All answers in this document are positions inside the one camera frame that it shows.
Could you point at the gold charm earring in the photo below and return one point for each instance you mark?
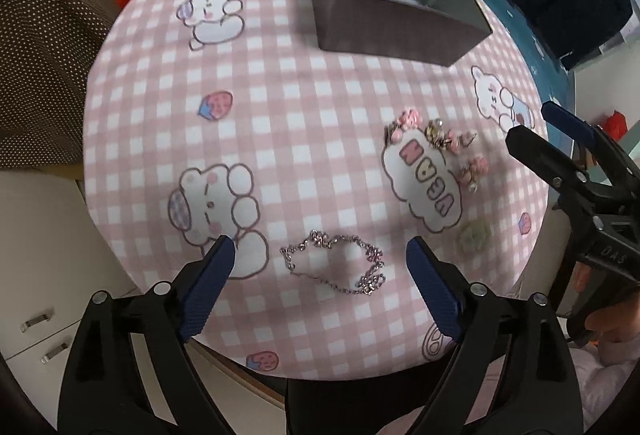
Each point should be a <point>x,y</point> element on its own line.
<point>436,132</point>

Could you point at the green jade pendant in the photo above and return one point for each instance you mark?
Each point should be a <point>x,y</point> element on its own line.
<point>475,235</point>

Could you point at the person's right forearm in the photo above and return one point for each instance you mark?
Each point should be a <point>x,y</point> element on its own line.
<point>600,395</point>

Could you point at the white drawer cabinet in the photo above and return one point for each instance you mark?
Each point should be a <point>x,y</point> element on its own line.
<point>60,265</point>

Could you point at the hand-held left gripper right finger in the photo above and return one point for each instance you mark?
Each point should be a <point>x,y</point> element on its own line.
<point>430,285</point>

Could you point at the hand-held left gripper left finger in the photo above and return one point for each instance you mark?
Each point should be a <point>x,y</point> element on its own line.
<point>210,285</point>

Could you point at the person's right hand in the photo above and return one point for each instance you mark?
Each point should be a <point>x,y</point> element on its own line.
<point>617,325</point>

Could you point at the pink flower hair clip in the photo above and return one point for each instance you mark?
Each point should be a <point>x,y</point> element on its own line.
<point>407,120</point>

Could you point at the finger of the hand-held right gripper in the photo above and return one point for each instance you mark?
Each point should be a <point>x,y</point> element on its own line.
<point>565,122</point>
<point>545,155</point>

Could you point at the red bag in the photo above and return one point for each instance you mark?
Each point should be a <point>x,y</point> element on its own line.
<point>615,124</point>

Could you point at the dark navy garment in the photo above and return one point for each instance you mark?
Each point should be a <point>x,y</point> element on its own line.
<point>570,0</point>

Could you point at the brown dotted cover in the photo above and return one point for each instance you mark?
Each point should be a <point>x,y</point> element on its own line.
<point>45,65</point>

